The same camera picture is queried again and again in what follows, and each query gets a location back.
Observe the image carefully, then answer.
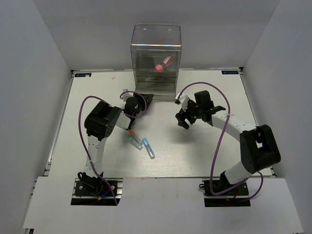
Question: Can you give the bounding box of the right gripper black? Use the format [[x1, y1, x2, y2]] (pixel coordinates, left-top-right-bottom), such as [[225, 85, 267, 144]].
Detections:
[[176, 98, 203, 129]]

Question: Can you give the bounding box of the orange capped marker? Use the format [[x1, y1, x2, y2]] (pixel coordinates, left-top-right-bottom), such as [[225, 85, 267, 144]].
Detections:
[[128, 130, 143, 145]]

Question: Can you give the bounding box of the pink capped red stapler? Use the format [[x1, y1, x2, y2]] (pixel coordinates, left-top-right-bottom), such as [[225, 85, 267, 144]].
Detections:
[[155, 56, 173, 72]]

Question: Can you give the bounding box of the green capped marker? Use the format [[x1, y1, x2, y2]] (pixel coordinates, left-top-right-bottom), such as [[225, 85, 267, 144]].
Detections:
[[125, 135, 143, 150]]

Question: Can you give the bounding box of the clear acrylic drawer organizer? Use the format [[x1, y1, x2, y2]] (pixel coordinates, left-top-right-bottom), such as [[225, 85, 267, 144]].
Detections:
[[131, 23, 182, 101]]

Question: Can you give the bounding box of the blue capped marker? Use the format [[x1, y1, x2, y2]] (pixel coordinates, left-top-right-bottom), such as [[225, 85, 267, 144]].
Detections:
[[142, 138, 156, 159]]

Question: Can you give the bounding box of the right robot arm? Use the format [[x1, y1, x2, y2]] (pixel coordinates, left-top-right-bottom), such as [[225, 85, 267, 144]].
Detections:
[[175, 91, 281, 195]]

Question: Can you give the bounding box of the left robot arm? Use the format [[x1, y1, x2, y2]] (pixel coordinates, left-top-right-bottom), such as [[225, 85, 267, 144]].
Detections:
[[78, 90, 154, 195]]

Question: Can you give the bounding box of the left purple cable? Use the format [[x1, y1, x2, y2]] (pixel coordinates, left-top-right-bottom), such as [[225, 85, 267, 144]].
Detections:
[[79, 91, 148, 205]]

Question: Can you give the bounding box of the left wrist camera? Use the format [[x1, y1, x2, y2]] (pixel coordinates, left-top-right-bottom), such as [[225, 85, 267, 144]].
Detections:
[[120, 89, 133, 102]]

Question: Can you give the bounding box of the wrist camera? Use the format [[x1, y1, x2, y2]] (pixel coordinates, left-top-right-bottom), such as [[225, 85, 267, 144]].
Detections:
[[175, 93, 190, 111], [120, 89, 133, 102]]

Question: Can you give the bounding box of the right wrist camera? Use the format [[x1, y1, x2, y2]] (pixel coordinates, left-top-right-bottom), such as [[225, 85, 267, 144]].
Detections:
[[175, 93, 190, 111]]

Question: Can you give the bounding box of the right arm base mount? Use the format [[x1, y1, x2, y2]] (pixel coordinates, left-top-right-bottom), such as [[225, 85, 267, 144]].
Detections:
[[198, 180, 251, 208]]

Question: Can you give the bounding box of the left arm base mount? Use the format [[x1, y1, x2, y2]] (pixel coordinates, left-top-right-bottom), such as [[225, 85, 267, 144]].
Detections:
[[71, 178, 123, 206]]

